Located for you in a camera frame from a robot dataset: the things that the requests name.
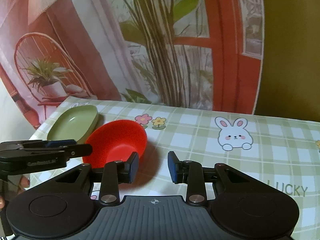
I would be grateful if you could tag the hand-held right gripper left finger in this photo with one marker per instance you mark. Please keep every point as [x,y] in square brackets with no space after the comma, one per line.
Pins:
[134,166]

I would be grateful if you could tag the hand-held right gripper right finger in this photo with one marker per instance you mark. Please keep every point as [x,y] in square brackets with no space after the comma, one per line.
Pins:
[172,167]

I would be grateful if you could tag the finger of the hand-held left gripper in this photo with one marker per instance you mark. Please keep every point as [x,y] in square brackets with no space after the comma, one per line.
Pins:
[80,150]
[53,143]

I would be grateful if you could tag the green plate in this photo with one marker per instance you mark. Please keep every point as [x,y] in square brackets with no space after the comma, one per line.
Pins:
[72,125]

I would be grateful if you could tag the red bowl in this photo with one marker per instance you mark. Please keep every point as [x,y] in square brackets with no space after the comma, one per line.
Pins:
[117,140]

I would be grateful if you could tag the person's left hand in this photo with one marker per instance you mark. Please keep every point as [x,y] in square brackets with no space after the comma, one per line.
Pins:
[24,183]

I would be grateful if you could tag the green checked rabbit tablecloth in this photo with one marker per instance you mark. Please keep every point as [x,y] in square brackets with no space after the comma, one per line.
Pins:
[200,140]

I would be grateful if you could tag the printed plant backdrop cloth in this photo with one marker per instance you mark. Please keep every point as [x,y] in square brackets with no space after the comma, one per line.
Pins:
[125,42]

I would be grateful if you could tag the brown wooden board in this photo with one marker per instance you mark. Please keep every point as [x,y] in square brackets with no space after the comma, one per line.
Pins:
[290,55]

